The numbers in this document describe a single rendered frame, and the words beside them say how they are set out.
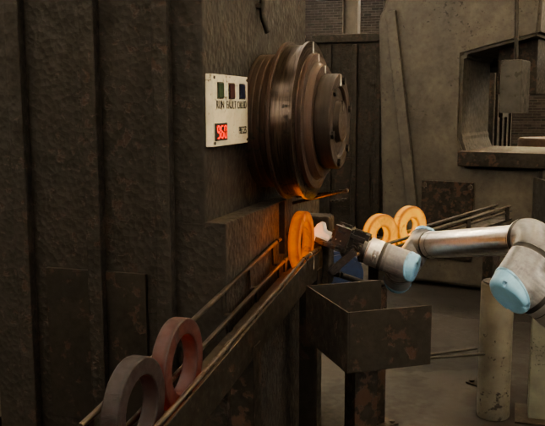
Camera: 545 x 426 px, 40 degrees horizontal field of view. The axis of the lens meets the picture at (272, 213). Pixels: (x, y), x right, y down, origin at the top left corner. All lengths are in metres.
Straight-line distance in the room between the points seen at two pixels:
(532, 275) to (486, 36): 2.99
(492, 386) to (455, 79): 2.42
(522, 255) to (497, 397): 1.06
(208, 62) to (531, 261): 0.96
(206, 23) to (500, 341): 1.64
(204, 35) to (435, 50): 3.18
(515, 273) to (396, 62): 3.16
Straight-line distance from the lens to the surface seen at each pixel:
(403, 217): 2.79
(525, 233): 2.09
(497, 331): 2.92
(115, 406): 1.31
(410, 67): 5.01
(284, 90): 2.11
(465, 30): 4.91
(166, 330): 1.48
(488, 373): 2.97
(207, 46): 1.92
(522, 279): 2.01
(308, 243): 2.40
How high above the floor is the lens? 1.16
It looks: 8 degrees down
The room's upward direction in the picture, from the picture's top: straight up
